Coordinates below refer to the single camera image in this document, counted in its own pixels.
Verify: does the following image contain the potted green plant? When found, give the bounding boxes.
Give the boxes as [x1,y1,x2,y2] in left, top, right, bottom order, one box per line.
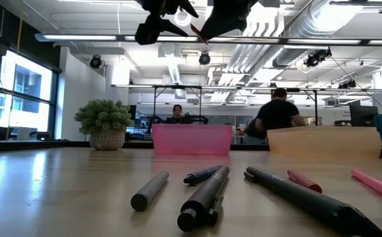
[74,99,136,151]

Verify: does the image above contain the silver ventilation duct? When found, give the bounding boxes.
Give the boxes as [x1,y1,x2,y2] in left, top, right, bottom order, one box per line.
[271,0,365,68]

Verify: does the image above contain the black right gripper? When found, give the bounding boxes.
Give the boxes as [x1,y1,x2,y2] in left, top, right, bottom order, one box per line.
[200,0,259,43]

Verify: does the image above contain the blue crayon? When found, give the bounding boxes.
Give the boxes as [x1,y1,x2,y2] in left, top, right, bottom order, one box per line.
[182,164,223,186]

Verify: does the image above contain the white cable coil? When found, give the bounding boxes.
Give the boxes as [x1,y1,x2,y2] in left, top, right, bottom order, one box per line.
[173,9,193,28]

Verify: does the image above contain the person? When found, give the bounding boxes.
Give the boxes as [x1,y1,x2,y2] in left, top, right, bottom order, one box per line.
[254,88,308,130]
[164,104,192,125]
[242,117,268,145]

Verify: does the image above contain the orange plastic bin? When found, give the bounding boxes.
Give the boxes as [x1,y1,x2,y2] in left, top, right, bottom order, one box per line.
[266,126,382,159]

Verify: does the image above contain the long black pen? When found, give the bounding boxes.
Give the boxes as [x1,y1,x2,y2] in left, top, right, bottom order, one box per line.
[243,165,382,237]

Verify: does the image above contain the black background frame rig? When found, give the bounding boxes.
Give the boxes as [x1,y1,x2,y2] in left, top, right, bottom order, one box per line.
[152,84,203,125]

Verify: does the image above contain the black pen with clip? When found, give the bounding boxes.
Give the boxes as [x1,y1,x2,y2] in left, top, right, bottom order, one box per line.
[177,165,231,233]

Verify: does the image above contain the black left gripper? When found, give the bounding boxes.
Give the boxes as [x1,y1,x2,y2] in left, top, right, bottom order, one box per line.
[134,0,200,46]

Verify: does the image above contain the pink plastic bin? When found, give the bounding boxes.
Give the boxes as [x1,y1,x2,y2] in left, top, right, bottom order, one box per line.
[151,123,234,157]

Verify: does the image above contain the red crayon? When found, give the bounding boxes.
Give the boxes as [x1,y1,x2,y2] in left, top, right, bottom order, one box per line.
[286,169,323,194]

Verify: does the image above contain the black monitor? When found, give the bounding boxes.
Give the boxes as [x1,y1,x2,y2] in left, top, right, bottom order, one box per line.
[348,104,379,128]

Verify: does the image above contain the long ceiling light strip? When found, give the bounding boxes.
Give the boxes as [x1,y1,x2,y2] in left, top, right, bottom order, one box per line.
[34,32,382,46]

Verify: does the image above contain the black ceiling camera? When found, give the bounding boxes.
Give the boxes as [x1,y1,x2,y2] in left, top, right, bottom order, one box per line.
[89,54,103,70]
[198,51,212,66]

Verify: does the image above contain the black ceiling track lights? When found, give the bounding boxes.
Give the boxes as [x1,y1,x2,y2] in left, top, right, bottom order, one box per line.
[304,47,333,68]

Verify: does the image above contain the black table frame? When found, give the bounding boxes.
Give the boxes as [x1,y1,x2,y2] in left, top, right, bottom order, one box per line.
[0,140,271,153]

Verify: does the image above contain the grey crayon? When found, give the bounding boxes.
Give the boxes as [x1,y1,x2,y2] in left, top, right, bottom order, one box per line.
[130,169,171,213]

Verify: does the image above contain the pink crayon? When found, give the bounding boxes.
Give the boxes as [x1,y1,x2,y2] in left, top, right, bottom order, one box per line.
[350,169,382,208]

